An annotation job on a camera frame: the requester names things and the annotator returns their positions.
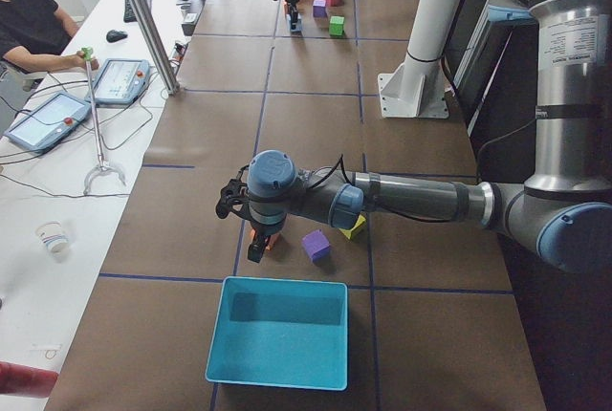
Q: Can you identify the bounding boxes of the aluminium frame post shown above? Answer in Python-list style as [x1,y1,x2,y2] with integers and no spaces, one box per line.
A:
[129,0,180,96]

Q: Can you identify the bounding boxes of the orange foam cube left side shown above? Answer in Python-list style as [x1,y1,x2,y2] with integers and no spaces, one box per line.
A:
[250,229,281,250]

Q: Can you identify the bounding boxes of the yellow foam cube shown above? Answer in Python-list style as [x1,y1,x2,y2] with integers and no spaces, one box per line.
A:
[339,214,367,241]

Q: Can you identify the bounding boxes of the green foam cube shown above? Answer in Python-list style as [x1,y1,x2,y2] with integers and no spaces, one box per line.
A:
[328,15,345,38]

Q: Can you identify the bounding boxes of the teach pendant near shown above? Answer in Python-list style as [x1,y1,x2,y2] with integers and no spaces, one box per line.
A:
[4,92,91,153]

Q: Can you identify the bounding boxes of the paper cup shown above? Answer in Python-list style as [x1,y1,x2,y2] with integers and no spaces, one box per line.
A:
[35,221,69,254]

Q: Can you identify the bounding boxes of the teach pendant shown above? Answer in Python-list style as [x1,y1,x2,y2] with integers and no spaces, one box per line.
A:
[94,58,151,108]
[4,92,91,153]

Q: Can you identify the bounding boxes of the person in black shirt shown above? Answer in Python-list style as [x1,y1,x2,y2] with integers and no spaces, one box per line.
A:
[1,0,86,73]

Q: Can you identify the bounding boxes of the black computer mouse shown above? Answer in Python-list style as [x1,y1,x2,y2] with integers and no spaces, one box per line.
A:
[106,30,128,43]

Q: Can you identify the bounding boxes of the teal plastic bin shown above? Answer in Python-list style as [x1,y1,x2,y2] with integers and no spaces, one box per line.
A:
[205,276,348,391]

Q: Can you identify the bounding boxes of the purple foam cube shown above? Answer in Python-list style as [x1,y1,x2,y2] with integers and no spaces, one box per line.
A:
[312,0,327,18]
[301,229,331,263]

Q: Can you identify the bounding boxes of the purple foam cube right side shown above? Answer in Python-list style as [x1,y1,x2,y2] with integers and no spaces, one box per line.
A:
[312,0,327,18]

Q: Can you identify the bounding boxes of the teach pendant far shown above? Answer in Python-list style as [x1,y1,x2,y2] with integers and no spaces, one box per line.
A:
[94,58,151,108]

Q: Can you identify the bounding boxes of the reacher grabber tool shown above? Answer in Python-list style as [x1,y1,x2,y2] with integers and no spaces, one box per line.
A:
[81,47,126,196]

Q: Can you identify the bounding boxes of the purple foam cube left side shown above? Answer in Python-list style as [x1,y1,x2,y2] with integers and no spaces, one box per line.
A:
[301,229,331,263]

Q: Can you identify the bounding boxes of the white pole mount base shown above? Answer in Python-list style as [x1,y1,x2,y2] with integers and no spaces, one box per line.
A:
[378,0,461,119]

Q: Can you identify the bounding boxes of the light blue foam cube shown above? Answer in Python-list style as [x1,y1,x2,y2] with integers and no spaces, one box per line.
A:
[287,17,302,33]

